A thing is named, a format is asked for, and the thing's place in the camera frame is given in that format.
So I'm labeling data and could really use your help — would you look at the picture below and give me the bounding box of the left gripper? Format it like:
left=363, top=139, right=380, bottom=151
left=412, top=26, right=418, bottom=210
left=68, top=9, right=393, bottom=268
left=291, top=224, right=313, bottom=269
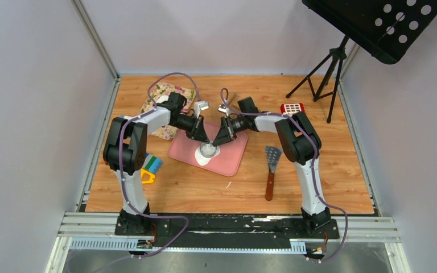
left=171, top=114, right=210, bottom=145

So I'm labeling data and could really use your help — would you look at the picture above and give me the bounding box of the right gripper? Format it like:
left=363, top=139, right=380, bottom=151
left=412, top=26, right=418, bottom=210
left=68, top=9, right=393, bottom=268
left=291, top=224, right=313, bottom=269
left=213, top=115, right=248, bottom=147

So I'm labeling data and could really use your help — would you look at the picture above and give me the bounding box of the white dough ball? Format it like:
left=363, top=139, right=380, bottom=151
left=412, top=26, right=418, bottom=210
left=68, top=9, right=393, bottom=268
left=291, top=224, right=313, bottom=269
left=194, top=148, right=220, bottom=166

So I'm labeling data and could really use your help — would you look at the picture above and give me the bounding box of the pink plastic tray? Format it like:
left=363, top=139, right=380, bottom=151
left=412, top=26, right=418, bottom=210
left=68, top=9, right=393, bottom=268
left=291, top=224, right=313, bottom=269
left=168, top=130, right=248, bottom=176

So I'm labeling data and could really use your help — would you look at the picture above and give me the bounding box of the wooden double-ended roller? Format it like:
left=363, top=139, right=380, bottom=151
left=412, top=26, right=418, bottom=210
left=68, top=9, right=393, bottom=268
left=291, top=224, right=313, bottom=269
left=226, top=92, right=238, bottom=106

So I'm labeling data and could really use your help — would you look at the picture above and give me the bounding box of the floral cutting mat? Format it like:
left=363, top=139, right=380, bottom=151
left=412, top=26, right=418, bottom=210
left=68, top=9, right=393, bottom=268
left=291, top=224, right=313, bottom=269
left=150, top=82, right=196, bottom=140

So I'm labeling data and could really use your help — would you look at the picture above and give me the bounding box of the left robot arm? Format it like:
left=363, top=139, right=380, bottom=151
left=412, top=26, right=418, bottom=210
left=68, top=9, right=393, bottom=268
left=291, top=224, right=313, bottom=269
left=103, top=93, right=209, bottom=235

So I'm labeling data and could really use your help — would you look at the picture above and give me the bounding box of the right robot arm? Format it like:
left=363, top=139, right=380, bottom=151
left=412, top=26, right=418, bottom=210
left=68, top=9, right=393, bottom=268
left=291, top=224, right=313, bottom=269
left=212, top=97, right=331, bottom=238

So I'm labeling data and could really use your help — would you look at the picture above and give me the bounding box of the flat white dough wrapper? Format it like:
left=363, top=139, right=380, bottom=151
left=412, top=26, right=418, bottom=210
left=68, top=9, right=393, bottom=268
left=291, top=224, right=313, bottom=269
left=156, top=96, right=169, bottom=104

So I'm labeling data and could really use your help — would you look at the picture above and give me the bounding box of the blue green toy brick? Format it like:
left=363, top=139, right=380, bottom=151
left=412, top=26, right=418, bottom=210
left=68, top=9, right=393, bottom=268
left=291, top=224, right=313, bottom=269
left=142, top=153, right=163, bottom=175

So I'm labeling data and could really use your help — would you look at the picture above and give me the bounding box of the yellow triangular toy block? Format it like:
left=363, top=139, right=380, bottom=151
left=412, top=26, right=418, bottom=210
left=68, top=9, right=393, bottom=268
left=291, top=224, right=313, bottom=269
left=140, top=168, right=156, bottom=184

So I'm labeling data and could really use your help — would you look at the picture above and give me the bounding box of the red grid box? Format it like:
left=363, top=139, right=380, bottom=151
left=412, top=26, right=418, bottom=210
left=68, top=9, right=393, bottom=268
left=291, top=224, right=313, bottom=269
left=281, top=103, right=305, bottom=114

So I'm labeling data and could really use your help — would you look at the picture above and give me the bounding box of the small blue white card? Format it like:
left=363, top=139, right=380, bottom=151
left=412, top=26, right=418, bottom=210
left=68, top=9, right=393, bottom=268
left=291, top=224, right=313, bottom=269
left=120, top=115, right=133, bottom=120

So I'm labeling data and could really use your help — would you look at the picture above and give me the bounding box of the black music stand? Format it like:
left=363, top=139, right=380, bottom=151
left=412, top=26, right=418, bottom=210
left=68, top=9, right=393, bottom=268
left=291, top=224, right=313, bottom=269
left=286, top=0, right=437, bottom=123

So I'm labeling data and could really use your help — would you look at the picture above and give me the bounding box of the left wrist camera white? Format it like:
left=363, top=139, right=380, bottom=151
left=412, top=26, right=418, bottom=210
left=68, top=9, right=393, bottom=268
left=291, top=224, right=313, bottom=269
left=193, top=100, right=209, bottom=118

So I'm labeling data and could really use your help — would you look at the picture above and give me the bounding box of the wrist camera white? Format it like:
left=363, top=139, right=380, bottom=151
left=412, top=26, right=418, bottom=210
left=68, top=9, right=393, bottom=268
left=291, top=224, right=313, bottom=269
left=193, top=100, right=209, bottom=118
left=218, top=104, right=230, bottom=117

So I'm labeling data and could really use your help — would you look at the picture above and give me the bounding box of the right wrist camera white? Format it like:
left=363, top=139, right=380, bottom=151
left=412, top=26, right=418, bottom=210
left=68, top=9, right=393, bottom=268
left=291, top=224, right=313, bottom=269
left=218, top=104, right=230, bottom=117

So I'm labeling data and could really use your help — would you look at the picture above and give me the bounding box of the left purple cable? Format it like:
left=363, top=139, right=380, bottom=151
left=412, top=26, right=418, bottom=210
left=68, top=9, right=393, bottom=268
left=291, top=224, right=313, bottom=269
left=65, top=72, right=202, bottom=273

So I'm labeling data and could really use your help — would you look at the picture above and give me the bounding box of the purple cable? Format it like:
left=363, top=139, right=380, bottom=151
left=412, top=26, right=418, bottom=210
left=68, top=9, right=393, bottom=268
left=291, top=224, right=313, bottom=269
left=65, top=72, right=202, bottom=273
left=220, top=88, right=349, bottom=264

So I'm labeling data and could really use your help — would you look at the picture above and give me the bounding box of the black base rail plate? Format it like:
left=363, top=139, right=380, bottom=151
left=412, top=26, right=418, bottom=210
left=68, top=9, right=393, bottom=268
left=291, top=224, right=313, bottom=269
left=114, top=212, right=340, bottom=249

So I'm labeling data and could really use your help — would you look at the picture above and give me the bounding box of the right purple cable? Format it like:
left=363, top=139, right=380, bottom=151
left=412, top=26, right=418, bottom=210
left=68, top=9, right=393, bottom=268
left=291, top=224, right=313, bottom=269
left=220, top=88, right=349, bottom=264

